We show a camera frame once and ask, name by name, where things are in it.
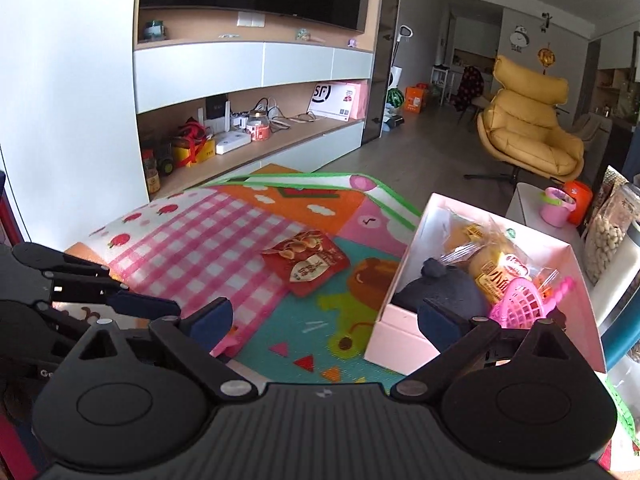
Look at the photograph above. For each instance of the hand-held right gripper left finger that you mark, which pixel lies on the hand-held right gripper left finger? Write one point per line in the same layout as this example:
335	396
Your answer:
210	317

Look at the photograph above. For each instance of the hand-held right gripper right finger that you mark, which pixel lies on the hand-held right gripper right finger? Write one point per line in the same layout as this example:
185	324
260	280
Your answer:
440	325

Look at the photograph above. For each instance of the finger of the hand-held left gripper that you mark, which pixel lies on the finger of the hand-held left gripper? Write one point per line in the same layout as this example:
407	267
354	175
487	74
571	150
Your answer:
50	320
145	305

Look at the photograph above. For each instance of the black plush toy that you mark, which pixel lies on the black plush toy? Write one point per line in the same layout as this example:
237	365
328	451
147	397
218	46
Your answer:
445	285

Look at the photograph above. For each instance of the pink cardboard box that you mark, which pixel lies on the pink cardboard box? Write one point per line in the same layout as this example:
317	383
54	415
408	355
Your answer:
390	340

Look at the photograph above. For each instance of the bread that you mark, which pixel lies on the bread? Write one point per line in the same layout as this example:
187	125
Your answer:
492	270
462	237

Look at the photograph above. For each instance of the pink toy basket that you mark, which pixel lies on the pink toy basket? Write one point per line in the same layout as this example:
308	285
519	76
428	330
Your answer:
520	302

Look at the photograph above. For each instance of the red snack packet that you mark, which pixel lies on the red snack packet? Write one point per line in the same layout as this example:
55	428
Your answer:
305	262

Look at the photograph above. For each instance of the colourful cartoon play mat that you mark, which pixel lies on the colourful cartoon play mat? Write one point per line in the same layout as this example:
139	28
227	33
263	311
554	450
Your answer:
200	230

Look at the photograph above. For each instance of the white side table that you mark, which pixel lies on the white side table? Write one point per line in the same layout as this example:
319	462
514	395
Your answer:
525	210

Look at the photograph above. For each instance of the green toy tractor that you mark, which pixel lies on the green toy tractor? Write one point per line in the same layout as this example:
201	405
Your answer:
166	160

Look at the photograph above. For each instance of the pink toy bucket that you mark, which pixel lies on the pink toy bucket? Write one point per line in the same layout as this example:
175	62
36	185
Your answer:
556	207

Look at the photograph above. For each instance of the red and yellow toy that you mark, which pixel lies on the red and yellow toy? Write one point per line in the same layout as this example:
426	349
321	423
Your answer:
192	142

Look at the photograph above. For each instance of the flat white device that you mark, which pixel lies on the flat white device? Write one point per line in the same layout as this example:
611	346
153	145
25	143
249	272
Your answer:
232	144

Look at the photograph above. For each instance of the teal thermos bottle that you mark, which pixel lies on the teal thermos bottle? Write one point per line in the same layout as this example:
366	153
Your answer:
622	332

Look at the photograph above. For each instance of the orange container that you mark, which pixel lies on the orange container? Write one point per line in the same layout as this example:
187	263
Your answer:
580	202

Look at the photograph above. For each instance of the clear bag of nuts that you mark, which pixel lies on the clear bag of nuts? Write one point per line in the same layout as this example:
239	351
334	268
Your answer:
607	240

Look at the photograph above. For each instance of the glass jar with red label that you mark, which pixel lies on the glass jar with red label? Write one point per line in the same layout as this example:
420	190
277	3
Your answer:
260	127

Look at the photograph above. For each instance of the black router box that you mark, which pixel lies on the black router box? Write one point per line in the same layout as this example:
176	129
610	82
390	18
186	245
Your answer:
216	105

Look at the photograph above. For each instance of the dark snack bag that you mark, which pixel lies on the dark snack bag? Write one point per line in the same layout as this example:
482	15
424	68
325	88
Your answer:
607	180

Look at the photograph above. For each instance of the yellow armchair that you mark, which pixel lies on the yellow armchair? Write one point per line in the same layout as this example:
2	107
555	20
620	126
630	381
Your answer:
525	120

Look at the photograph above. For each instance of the orange paper bag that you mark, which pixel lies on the orange paper bag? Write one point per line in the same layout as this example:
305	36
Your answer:
415	99

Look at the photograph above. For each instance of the watermelon ball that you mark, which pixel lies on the watermelon ball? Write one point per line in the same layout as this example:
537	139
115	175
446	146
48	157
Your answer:
395	97

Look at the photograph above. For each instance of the chair with dotted dark cloth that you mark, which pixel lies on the chair with dotted dark cloth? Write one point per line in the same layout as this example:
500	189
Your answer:
469	87

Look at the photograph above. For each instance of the white wooden television cabinet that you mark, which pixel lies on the white wooden television cabinet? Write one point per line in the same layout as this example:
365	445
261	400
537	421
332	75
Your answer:
200	70

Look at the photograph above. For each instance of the white and pink courier envelope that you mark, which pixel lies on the white and pink courier envelope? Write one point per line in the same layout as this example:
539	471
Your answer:
335	100

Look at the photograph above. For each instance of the green glass jar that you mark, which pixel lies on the green glass jar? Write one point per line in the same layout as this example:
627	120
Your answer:
154	30

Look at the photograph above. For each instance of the yellow hanging ornament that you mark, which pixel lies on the yellow hanging ornament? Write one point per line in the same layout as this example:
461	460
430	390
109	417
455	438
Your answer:
546	56

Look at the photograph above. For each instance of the white stick vacuum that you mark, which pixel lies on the white stick vacuum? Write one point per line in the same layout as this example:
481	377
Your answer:
406	33

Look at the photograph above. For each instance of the small shelf ornament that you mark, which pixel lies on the small shelf ornament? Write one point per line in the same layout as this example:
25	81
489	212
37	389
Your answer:
302	35

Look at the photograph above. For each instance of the white wall clock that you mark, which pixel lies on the white wall clock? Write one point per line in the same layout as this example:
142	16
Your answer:
519	39

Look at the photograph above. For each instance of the white wall socket panel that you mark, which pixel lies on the white wall socket panel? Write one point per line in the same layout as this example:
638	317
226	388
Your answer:
251	19

